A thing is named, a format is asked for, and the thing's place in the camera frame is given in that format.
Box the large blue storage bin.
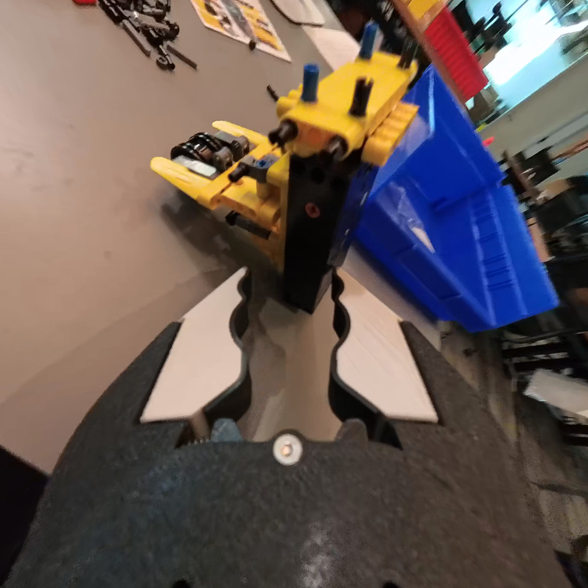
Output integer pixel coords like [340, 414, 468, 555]
[340, 64, 560, 334]

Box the yellow storage bin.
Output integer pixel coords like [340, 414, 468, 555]
[404, 0, 448, 20]

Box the red storage bin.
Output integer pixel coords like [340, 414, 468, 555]
[423, 7, 488, 104]

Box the yellow sticker sheet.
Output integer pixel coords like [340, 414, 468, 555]
[190, 0, 292, 62]

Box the yellow black toy brick assembly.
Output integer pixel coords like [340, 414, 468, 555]
[150, 21, 421, 315]

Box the person's dark clothing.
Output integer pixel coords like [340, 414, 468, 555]
[0, 446, 49, 566]

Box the white book stand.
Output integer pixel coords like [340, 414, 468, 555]
[269, 0, 327, 27]

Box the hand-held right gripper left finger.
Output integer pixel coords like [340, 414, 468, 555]
[139, 266, 253, 425]

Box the printed white paper sheet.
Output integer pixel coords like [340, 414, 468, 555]
[303, 28, 361, 70]

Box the pile of toy brick pieces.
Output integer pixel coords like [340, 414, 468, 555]
[69, 0, 198, 72]

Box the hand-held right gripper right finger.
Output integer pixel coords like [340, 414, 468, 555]
[329, 269, 440, 428]

